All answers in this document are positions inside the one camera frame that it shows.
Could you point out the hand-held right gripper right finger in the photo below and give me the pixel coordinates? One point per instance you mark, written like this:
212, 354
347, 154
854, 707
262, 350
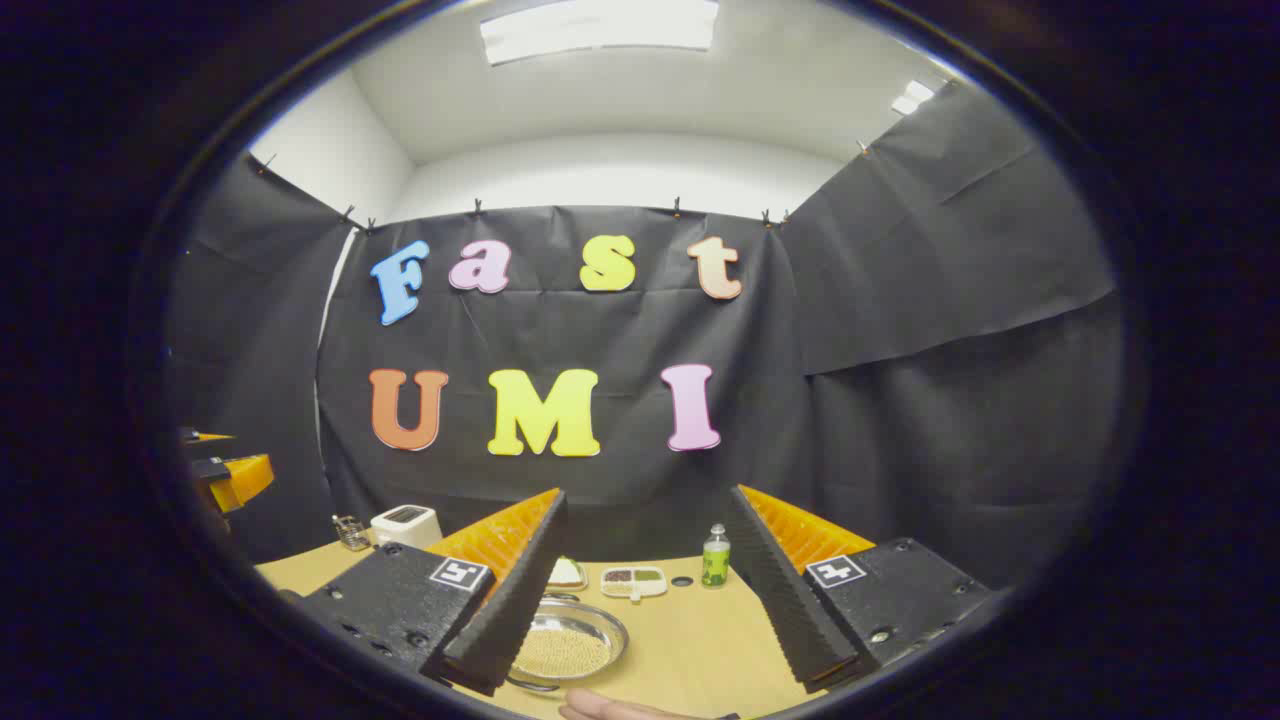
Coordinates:
790, 610

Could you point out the black backdrop cloth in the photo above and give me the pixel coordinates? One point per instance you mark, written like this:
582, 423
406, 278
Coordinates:
620, 330

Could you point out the small ceiling light panel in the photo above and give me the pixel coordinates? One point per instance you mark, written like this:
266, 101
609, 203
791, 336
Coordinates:
912, 97

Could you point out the sandwich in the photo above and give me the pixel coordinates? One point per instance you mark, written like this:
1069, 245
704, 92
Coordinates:
566, 570

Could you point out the white toaster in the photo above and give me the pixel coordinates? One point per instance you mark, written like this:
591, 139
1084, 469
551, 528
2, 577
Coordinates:
405, 525

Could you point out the white divided dish with beans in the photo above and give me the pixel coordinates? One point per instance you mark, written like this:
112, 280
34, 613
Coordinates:
634, 582

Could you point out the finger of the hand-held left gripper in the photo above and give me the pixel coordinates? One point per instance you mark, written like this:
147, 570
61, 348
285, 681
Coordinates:
205, 438
245, 478

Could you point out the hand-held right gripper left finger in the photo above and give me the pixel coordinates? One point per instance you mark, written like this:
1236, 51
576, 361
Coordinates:
510, 610

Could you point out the white rectangular plate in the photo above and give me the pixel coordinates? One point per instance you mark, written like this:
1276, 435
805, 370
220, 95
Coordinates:
572, 586

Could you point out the green drink bottle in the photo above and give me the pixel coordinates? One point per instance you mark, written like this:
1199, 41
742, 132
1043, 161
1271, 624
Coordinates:
716, 562

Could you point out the pile of yellow soybeans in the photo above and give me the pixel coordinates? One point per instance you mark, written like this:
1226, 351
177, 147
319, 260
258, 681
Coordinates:
565, 652

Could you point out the large ceiling light panel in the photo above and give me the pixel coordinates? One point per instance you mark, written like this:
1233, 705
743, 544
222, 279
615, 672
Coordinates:
600, 25

